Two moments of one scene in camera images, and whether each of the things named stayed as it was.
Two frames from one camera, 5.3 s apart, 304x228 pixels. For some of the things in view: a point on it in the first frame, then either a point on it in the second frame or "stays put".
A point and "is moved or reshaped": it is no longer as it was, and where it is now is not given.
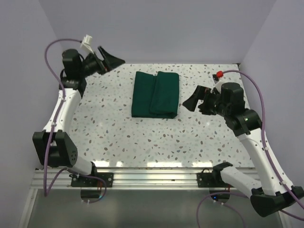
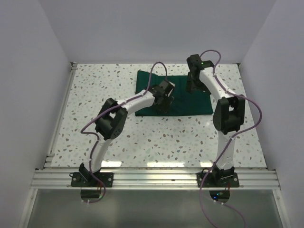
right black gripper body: [212, 104] → [196, 85]
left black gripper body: [92, 66] → [164, 106]
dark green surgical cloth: [155, 96] is moved or reshaped
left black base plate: [78, 181] stays put
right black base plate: [206, 179] stays put
